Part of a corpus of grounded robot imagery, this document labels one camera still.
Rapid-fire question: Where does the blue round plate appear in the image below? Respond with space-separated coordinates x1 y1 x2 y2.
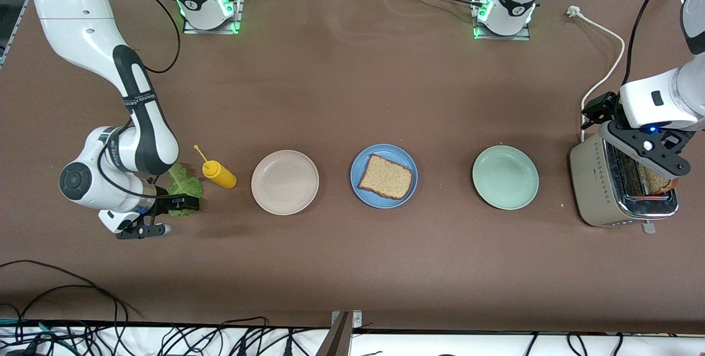
350 143 419 209

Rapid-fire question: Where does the teal cable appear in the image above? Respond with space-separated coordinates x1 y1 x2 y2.
0 317 75 354

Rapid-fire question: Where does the white toaster power cord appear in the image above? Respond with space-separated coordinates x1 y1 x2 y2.
566 5 626 143

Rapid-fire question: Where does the beige chrome two-slot toaster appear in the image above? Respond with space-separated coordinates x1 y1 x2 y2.
569 125 680 235

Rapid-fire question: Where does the thin black cable loop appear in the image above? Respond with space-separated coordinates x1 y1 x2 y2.
0 260 141 323

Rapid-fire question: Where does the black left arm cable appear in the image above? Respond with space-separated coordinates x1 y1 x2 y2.
621 0 695 88

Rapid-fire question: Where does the mint green round plate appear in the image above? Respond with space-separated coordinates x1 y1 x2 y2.
471 145 540 211

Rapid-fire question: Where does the dark grey metal post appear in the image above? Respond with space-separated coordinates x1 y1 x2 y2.
315 312 353 356

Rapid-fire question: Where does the green lettuce leaf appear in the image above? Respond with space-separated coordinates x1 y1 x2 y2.
165 163 203 217

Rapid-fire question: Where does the silver metal edge bracket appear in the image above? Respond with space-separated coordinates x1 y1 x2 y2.
330 310 363 329

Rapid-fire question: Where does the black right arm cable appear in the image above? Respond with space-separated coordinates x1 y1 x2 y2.
98 0 181 202

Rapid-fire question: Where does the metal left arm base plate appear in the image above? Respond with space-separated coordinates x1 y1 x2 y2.
470 0 532 41

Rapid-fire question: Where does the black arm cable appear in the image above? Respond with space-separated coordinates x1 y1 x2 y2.
98 0 181 202
621 0 695 88

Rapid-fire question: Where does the brown bread slice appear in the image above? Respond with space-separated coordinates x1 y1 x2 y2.
357 153 414 200
642 166 677 195

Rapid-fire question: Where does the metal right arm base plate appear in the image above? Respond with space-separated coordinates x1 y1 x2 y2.
182 0 244 35

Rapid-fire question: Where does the beige round plate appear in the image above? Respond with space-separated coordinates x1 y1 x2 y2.
251 149 320 216

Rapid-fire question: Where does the yellow mustard squeeze bottle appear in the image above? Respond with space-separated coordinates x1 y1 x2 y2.
193 144 237 190

